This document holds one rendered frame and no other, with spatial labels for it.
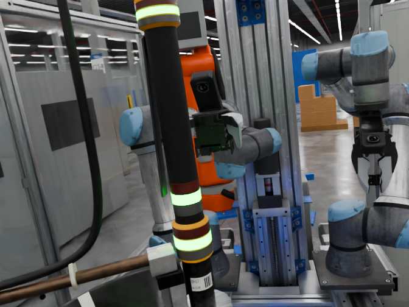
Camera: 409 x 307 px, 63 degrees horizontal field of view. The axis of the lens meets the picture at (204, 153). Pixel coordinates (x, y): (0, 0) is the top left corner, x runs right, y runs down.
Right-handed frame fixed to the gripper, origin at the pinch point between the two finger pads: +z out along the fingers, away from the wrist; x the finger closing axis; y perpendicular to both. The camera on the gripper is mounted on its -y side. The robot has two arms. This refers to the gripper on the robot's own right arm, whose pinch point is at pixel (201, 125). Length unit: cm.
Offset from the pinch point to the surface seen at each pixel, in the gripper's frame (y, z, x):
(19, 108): -7, -38, 61
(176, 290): 16.1, 19.5, 1.9
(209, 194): 135, -360, 72
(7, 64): -20, -38, 61
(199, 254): 12.2, 18.8, -1.3
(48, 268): 10.2, 23.8, 13.7
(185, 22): -79, -367, 71
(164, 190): 5.0, 16.7, 2.2
